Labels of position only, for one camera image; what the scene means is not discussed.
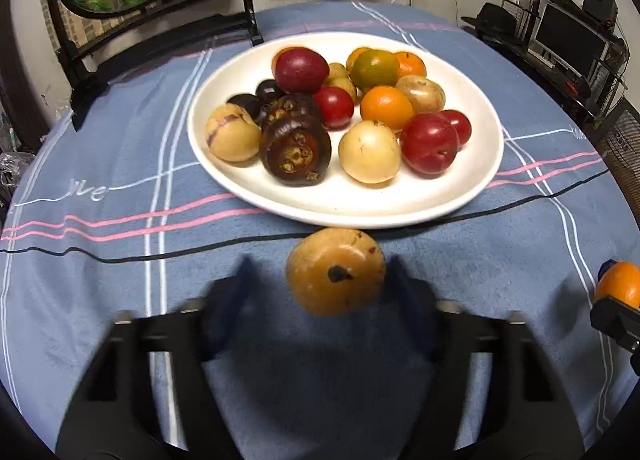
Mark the computer monitor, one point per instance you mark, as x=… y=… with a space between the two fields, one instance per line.
x=569 y=40

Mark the green-orange tomato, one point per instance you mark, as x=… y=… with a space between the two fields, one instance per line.
x=375 y=68

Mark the small spotted pale fruit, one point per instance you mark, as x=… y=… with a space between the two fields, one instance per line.
x=369 y=153

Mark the red cherry tomato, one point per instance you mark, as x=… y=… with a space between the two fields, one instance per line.
x=335 y=105
x=460 y=123

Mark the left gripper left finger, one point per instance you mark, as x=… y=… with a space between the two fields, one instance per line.
x=112 y=414

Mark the blue striped tablecloth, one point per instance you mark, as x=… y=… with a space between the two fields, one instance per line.
x=118 y=215

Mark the black speaker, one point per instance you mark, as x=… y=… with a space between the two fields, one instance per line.
x=602 y=11

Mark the white round plate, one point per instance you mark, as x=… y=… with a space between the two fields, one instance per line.
x=363 y=187

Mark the round orange fruit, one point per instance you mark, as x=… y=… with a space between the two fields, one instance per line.
x=621 y=282

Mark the dark cherry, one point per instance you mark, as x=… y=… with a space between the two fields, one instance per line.
x=268 y=91
x=251 y=104

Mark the smooth orange fruit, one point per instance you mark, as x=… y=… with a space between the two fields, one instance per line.
x=387 y=105

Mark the beige passion fruit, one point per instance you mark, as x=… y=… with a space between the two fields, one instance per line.
x=336 y=271

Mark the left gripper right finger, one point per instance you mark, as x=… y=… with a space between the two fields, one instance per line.
x=527 y=413

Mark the large orange mandarin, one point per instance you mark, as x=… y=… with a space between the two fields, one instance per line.
x=276 y=57

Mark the large red plum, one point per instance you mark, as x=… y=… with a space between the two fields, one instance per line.
x=301 y=71

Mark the black equipment shelf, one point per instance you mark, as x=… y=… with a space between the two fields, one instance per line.
x=584 y=100

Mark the mandarin with dark spots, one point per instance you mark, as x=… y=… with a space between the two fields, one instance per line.
x=410 y=64

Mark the clear plastic bag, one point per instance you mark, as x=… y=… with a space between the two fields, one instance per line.
x=13 y=166

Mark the small green-yellow longan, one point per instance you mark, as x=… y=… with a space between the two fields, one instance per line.
x=337 y=70

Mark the smaller red plum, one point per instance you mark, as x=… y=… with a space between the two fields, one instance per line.
x=429 y=144

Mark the yellow-green longan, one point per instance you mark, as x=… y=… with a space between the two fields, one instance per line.
x=344 y=83

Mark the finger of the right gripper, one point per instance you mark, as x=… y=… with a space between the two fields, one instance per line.
x=605 y=267
x=617 y=320

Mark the small orange kumquat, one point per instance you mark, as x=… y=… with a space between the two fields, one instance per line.
x=353 y=57

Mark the pale melon purple stripe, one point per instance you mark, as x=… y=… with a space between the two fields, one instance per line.
x=231 y=134

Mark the tan spotted round fruit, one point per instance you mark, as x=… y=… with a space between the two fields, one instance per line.
x=425 y=95

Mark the black hat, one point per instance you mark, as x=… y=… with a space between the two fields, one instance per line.
x=493 y=22

